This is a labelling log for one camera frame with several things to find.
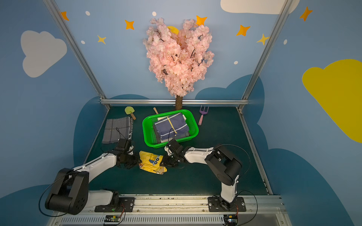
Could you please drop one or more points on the green plastic basket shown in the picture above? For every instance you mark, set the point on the green plastic basket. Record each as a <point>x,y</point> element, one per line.
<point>149,133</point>

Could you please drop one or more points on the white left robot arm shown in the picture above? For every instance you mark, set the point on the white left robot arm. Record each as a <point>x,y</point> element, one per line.
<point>70,193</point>

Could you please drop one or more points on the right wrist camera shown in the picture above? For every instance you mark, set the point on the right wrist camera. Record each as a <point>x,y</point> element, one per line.
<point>173,147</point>

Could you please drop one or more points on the yellow cartoon pillowcase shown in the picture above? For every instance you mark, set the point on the yellow cartoon pillowcase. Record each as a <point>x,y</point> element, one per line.
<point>151,163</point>

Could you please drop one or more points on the right circuit board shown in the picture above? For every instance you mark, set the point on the right circuit board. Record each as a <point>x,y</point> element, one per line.
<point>230,220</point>

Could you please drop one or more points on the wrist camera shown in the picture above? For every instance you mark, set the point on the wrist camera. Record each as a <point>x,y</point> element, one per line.
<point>173,147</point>
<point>123,145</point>

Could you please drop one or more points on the aluminium frame left post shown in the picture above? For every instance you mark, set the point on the aluminium frame left post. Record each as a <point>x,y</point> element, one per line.
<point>64,28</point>

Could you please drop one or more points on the aluminium frame back bar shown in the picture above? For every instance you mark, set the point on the aluminium frame back bar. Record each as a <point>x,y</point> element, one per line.
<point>171,102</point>

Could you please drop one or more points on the grey striped cloth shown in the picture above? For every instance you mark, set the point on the grey striped cloth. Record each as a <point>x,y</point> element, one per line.
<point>116,129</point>

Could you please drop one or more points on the aluminium frame post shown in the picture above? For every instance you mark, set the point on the aluminium frame post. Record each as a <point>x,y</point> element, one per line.
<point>64,28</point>
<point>278,26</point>

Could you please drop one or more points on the left circuit board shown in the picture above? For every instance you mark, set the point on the left circuit board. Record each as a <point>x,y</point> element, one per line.
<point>112,219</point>

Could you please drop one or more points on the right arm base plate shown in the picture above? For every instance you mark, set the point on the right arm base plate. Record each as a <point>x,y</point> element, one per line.
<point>217,204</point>

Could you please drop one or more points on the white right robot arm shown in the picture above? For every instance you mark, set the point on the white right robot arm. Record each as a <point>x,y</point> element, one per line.
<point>223,163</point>

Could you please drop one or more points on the purple toy rake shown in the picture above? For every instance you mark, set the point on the purple toy rake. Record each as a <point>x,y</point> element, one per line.
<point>203,111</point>

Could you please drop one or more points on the navy blue pillowcase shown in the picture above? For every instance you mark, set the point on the navy blue pillowcase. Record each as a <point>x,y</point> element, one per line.
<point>171,127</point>

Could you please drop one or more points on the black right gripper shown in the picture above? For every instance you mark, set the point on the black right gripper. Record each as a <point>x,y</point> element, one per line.
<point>172,160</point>

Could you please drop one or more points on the circuit board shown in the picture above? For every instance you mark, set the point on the circuit board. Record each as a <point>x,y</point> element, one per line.
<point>230,220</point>
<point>112,219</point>

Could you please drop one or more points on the green toy shovel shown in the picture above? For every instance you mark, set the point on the green toy shovel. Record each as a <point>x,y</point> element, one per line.
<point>129,110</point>

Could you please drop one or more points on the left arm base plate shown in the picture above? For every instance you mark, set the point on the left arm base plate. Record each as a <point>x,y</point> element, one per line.
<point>123,204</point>

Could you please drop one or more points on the pink blossom artificial tree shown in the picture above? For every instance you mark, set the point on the pink blossom artificial tree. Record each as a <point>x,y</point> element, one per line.
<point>179,59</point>

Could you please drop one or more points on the aluminium frame right post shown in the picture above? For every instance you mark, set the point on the aluminium frame right post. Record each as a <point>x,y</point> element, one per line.
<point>278,26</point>

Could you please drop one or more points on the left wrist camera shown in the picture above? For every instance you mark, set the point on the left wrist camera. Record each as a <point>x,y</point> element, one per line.
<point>123,145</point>

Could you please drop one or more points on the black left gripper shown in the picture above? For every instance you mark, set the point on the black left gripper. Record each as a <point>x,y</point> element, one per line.
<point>132,160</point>

